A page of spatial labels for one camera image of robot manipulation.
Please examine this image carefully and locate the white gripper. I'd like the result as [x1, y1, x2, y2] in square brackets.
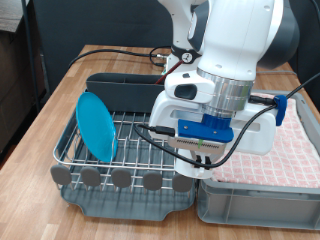
[148, 90, 278, 168]

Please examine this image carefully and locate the brown wooden spoon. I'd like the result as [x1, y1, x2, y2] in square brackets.
[154, 59, 184, 85]

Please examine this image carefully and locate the blue plate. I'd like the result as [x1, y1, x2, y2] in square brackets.
[75, 91, 118, 164]

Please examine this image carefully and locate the grey dish drying rack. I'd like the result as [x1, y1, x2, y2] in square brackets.
[58, 93, 198, 222]

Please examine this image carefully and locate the grey plastic crate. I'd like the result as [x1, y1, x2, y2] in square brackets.
[195, 89, 320, 231]

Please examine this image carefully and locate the pink checked towel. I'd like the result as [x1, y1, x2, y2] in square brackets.
[211, 96, 320, 189]

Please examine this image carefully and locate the dark grey cutlery holder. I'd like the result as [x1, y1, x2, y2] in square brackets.
[85, 72, 168, 114]

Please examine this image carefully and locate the dark cabinet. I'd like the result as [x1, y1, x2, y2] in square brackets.
[0, 28, 48, 158]

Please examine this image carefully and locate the black metal pole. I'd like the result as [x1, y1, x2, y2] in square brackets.
[20, 0, 41, 113]

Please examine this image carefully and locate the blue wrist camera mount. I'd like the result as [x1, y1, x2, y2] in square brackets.
[167, 113, 235, 156]

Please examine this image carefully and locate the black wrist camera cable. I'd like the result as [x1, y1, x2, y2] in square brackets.
[133, 71, 320, 169]

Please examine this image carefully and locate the blue cable clip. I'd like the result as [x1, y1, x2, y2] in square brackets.
[274, 94, 289, 128]

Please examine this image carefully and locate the steel wire dish rack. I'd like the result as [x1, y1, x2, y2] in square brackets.
[49, 89, 198, 195]

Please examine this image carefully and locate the thick black cable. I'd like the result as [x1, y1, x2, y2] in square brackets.
[68, 45, 173, 69]

